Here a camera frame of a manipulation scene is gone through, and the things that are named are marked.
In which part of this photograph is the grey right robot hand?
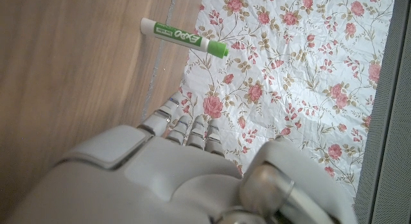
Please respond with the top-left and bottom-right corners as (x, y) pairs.
(4, 90), (359, 224)

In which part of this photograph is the green Expo marker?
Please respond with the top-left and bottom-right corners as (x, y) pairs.
(140, 17), (230, 60)

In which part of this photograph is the floral backdrop cloth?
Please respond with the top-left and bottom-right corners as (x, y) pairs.
(178, 0), (398, 199)

